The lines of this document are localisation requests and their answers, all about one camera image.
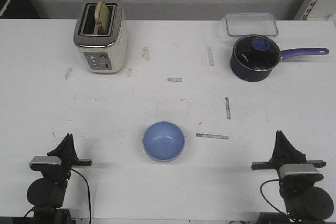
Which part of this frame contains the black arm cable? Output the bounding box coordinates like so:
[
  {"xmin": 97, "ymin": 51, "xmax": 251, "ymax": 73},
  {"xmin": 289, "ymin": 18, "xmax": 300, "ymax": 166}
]
[
  {"xmin": 260, "ymin": 179, "xmax": 301, "ymax": 222},
  {"xmin": 70, "ymin": 168, "xmax": 92, "ymax": 221}
]

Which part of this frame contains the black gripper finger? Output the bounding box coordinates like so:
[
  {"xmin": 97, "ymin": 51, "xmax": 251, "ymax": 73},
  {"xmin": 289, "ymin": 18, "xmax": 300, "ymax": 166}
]
[
  {"xmin": 50, "ymin": 133, "xmax": 70, "ymax": 156},
  {"xmin": 68, "ymin": 133, "xmax": 77, "ymax": 157},
  {"xmin": 280, "ymin": 131, "xmax": 306, "ymax": 161},
  {"xmin": 272, "ymin": 131, "xmax": 282, "ymax": 160}
]

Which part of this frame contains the clear plastic food container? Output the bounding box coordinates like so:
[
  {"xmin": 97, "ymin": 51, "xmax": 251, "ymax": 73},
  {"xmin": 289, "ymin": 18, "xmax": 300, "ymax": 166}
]
[{"xmin": 222, "ymin": 13, "xmax": 278, "ymax": 37}]

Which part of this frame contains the glass pot lid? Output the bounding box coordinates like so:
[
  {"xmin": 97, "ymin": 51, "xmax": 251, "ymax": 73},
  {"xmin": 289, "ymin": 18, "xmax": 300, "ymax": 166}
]
[{"xmin": 233, "ymin": 35, "xmax": 280, "ymax": 71}]

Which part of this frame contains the slice of toast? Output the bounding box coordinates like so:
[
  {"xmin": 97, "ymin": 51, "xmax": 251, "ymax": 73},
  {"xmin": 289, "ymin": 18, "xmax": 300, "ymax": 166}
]
[{"xmin": 94, "ymin": 2, "xmax": 111, "ymax": 35}]

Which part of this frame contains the blue bowl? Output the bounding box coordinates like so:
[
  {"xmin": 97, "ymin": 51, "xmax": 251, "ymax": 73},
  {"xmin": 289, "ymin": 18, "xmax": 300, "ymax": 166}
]
[{"xmin": 142, "ymin": 121, "xmax": 185, "ymax": 154}]

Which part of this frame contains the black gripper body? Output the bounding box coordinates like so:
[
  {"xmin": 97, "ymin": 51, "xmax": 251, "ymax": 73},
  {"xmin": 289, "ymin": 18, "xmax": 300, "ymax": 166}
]
[
  {"xmin": 251, "ymin": 158, "xmax": 326, "ymax": 182},
  {"xmin": 44, "ymin": 154, "xmax": 92, "ymax": 182}
]

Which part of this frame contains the cream and chrome toaster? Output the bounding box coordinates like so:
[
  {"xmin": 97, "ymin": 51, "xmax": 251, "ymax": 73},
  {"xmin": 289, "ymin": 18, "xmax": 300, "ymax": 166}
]
[{"xmin": 73, "ymin": 0, "xmax": 128, "ymax": 74}]

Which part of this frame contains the dark blue saucepan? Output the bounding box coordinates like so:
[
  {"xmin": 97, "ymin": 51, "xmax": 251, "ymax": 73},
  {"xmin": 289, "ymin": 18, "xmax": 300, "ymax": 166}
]
[{"xmin": 230, "ymin": 47, "xmax": 329, "ymax": 82}]

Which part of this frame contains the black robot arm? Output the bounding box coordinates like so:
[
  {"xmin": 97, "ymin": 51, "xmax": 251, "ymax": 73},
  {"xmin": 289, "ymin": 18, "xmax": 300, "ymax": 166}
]
[
  {"xmin": 251, "ymin": 131, "xmax": 334, "ymax": 223},
  {"xmin": 26, "ymin": 133, "xmax": 92, "ymax": 223}
]

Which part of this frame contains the green bowl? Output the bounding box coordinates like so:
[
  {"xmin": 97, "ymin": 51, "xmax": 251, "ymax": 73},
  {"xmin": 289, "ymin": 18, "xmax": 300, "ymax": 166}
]
[{"xmin": 145, "ymin": 152, "xmax": 182, "ymax": 163}]

